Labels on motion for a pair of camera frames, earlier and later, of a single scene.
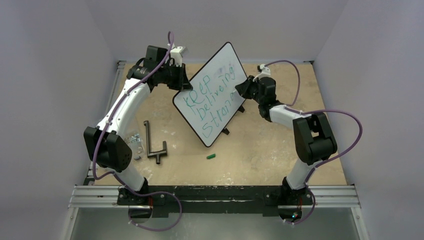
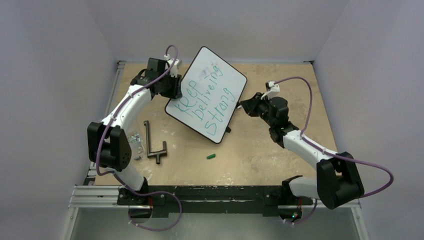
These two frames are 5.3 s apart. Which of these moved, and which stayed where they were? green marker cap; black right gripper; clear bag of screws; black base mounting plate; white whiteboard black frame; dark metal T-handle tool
Moved: black right gripper; white whiteboard black frame
Stayed: clear bag of screws; green marker cap; dark metal T-handle tool; black base mounting plate
